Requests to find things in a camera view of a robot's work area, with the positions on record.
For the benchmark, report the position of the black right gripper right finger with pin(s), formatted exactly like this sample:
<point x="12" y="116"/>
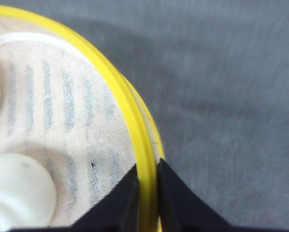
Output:
<point x="181" y="210"/>

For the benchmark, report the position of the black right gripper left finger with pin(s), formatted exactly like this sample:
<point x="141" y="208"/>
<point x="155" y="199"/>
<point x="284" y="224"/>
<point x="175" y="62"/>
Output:
<point x="117" y="212"/>

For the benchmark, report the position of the bamboo steamer basket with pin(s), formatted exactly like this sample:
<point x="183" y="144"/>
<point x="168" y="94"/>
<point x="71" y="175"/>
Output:
<point x="140" y="124"/>

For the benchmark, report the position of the white bun rear centre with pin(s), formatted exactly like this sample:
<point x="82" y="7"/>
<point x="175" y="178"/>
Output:
<point x="27" y="193"/>

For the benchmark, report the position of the white steamer liner cloth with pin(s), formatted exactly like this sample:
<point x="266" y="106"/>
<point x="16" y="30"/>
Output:
<point x="57" y="109"/>

